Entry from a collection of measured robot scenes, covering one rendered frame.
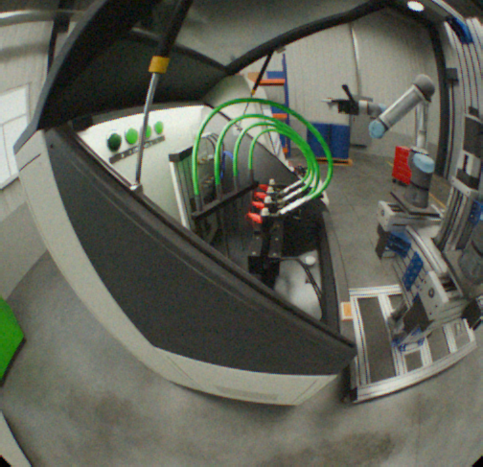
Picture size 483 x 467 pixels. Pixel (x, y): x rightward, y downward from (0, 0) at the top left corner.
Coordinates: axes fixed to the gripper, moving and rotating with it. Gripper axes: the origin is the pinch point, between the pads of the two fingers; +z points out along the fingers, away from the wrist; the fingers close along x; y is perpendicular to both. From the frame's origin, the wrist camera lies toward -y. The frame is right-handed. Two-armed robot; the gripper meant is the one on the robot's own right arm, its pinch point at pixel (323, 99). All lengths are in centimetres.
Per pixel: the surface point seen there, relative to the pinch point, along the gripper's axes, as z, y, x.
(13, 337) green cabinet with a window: 177, 90, -274
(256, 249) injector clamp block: 1, 37, -79
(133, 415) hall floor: 37, 122, -185
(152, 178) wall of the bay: 21, 9, -92
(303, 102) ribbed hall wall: 199, 60, 553
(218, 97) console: 32, -6, -46
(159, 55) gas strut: -9, -15, -102
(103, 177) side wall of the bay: 1, -3, -109
